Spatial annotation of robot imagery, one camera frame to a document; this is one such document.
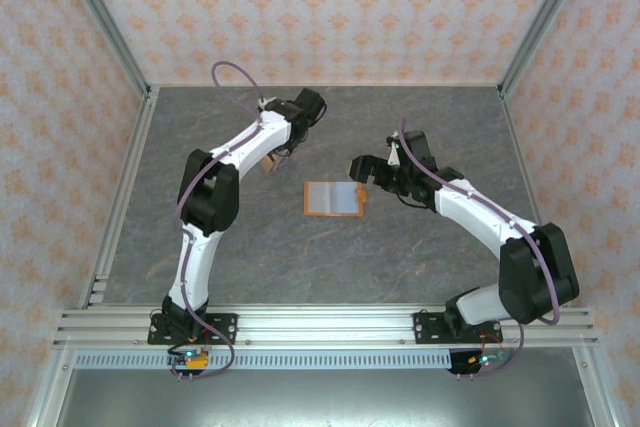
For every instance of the aluminium frame leg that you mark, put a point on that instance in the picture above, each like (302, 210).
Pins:
(50, 392)
(595, 387)

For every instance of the controller board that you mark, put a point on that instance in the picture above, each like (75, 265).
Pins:
(197, 359)
(482, 360)

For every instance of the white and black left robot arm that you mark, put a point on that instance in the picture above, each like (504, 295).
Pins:
(250, 142)

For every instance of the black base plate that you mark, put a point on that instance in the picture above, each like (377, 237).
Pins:
(425, 327)
(225, 327)

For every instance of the aluminium table side rail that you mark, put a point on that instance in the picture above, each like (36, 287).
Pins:
(536, 197)
(131, 162)

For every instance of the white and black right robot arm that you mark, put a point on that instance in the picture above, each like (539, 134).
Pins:
(475, 207)

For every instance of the aluminium mounting beam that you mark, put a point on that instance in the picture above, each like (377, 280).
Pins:
(325, 327)

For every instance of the left controller board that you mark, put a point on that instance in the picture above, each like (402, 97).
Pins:
(197, 359)

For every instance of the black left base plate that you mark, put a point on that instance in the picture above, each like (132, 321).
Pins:
(225, 327)

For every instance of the aluminium frame post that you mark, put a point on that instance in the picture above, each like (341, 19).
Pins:
(100, 12)
(545, 17)

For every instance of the orange card holder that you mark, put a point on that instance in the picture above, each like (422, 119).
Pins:
(330, 199)

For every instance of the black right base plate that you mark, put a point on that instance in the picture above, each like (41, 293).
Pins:
(425, 327)

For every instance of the right controller board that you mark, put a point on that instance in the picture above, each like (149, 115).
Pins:
(482, 360)

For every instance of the gold card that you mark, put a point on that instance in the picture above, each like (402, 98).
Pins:
(269, 163)

